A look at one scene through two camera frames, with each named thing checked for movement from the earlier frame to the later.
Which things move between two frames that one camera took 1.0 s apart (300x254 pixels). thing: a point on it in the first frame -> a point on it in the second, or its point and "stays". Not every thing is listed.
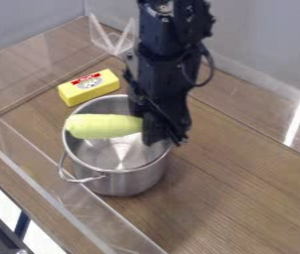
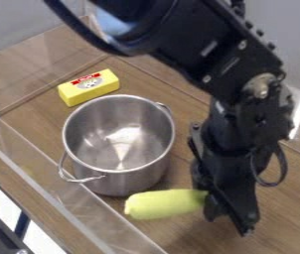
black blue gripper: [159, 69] -> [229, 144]
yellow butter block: [87, 87] stays
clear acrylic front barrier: [38, 209] stays
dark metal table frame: [4, 240] stays
